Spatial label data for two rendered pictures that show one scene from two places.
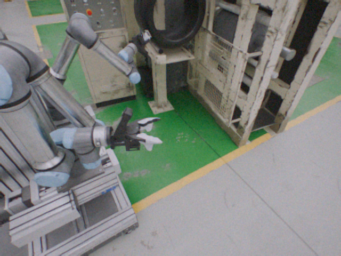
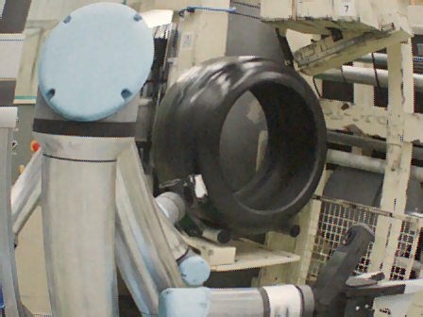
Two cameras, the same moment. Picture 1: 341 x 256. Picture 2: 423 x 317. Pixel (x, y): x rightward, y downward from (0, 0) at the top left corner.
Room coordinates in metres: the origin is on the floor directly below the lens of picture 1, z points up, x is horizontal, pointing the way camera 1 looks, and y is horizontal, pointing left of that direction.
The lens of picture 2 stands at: (-0.05, 0.45, 1.26)
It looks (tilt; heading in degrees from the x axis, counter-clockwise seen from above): 5 degrees down; 350
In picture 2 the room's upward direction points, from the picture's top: 5 degrees clockwise
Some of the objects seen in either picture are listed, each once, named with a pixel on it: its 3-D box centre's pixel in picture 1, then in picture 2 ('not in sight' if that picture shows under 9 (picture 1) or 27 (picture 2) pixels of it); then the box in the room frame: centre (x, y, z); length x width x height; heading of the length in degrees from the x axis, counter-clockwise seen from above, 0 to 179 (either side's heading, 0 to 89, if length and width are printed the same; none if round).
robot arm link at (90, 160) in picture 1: (89, 151); not in sight; (0.54, 0.33, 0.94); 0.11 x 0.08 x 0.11; 5
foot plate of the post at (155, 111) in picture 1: (160, 104); not in sight; (2.11, 0.14, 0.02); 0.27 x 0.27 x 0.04; 22
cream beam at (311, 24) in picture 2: not in sight; (328, 12); (1.88, -0.30, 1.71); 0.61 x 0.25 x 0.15; 22
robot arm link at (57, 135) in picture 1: (65, 144); not in sight; (0.63, 0.49, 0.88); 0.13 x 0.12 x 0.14; 5
